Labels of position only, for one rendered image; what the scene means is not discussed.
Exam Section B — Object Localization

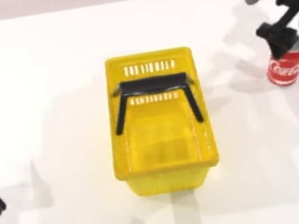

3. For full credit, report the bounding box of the red cola can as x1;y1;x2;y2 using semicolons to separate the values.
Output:
261;36;299;90

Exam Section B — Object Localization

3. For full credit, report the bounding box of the yellow plastic shopping basket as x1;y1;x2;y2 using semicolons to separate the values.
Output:
94;42;225;202

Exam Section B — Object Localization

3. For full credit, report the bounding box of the black basket handle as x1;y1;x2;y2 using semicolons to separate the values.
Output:
107;69;205;136

